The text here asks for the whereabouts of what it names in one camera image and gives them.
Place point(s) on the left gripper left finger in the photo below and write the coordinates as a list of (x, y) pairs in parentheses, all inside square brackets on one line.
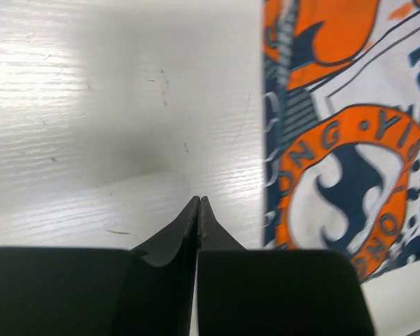
[(147, 290)]

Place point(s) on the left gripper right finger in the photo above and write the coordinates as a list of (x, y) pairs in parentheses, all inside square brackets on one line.
[(274, 292)]

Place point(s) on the colourful patterned shorts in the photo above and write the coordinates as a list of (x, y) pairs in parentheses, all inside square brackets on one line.
[(341, 93)]

